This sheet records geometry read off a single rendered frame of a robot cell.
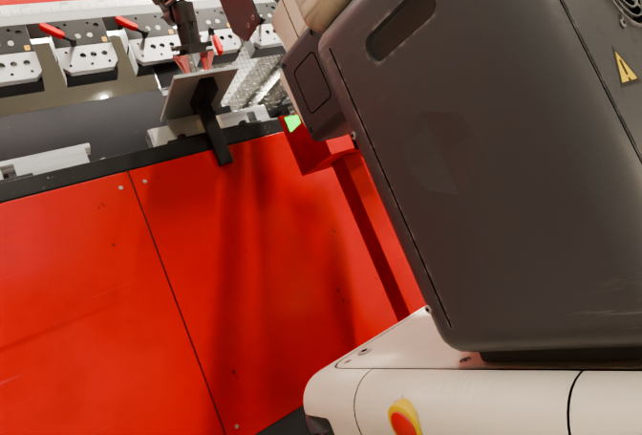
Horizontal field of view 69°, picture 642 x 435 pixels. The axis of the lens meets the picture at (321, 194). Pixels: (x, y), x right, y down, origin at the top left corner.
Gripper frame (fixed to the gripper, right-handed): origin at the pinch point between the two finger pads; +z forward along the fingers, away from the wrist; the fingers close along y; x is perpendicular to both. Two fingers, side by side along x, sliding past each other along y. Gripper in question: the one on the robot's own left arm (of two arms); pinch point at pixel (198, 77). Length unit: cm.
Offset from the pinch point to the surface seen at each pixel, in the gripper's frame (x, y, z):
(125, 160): 5.8, 25.9, 16.3
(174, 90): 5.1, 9.1, 1.8
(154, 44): -21.5, 3.9, -10.6
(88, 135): -68, 24, 18
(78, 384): 29, 52, 57
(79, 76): -21.2, 27.0, -5.0
